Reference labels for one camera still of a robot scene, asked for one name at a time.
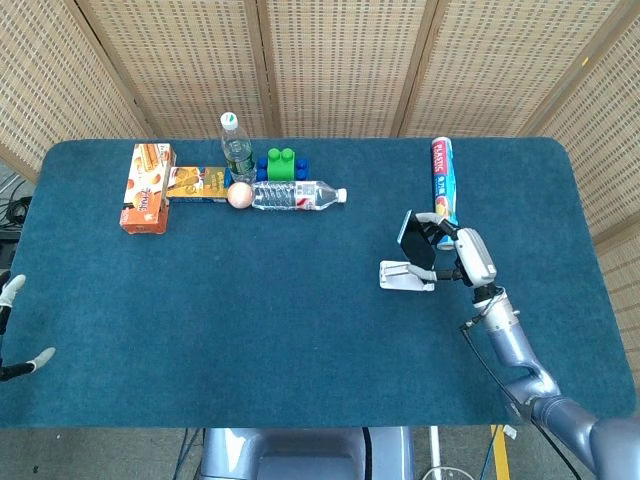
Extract white table leg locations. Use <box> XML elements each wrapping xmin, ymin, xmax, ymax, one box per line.
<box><xmin>428</xmin><ymin>427</ymin><xmax>442</xmax><ymax>471</ymax></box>

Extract white phone stand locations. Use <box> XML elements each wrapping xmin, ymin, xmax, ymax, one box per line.
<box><xmin>378</xmin><ymin>259</ymin><xmax>436</xmax><ymax>292</ymax></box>

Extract woven bamboo folding screen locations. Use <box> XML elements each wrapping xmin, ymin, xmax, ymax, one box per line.
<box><xmin>0</xmin><ymin>0</ymin><xmax>640</xmax><ymax>351</ymax></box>

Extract blue plastic wrap roll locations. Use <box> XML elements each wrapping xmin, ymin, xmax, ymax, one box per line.
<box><xmin>430</xmin><ymin>136</ymin><xmax>460</xmax><ymax>251</ymax></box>

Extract grey robot torso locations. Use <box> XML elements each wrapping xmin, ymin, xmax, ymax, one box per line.
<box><xmin>199</xmin><ymin>427</ymin><xmax>416</xmax><ymax>480</ymax></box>

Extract green toy building block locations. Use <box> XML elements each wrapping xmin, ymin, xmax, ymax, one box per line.
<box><xmin>266</xmin><ymin>147</ymin><xmax>296</xmax><ymax>181</ymax></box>

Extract orange cracker box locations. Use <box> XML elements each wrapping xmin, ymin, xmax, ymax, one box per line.
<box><xmin>119</xmin><ymin>143</ymin><xmax>177</xmax><ymax>236</ymax></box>

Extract blue and yellow snack box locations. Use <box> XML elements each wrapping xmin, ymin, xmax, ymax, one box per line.
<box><xmin>166</xmin><ymin>165</ymin><xmax>232</xmax><ymax>203</ymax></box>

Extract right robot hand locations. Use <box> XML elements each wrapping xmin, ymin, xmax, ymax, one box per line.
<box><xmin>405</xmin><ymin>211</ymin><xmax>499</xmax><ymax>289</ymax></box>

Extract beige ball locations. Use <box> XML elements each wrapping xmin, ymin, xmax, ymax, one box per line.
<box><xmin>227</xmin><ymin>181</ymin><xmax>254</xmax><ymax>209</ymax></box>

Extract black floor cables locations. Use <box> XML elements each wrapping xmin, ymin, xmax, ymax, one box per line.
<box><xmin>0</xmin><ymin>177</ymin><xmax>35</xmax><ymax>229</ymax></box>

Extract blue felt table cloth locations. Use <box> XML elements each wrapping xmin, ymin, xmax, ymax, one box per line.
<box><xmin>0</xmin><ymin>137</ymin><xmax>639</xmax><ymax>430</ymax></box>

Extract black smartphone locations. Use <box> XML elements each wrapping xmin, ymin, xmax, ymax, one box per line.
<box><xmin>397</xmin><ymin>209</ymin><xmax>439</xmax><ymax>271</ymax></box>

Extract green label plastic bottle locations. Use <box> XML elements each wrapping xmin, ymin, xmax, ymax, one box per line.
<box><xmin>220</xmin><ymin>111</ymin><xmax>257</xmax><ymax>184</ymax></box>

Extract blue floor cable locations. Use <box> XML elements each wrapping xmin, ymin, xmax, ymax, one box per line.
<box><xmin>173</xmin><ymin>428</ymin><xmax>204</xmax><ymax>480</ymax></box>

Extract blue toy building block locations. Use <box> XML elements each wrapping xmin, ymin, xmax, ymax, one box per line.
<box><xmin>256</xmin><ymin>157</ymin><xmax>310</xmax><ymax>182</ymax></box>

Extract red label water bottle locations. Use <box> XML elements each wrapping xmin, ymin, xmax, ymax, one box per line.
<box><xmin>249</xmin><ymin>179</ymin><xmax>349</xmax><ymax>211</ymax></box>

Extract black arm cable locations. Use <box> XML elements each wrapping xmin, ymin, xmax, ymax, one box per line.
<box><xmin>459</xmin><ymin>322</ymin><xmax>584</xmax><ymax>480</ymax></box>

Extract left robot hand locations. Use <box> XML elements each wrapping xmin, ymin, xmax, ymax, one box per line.
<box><xmin>0</xmin><ymin>273</ymin><xmax>57</xmax><ymax>384</ymax></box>

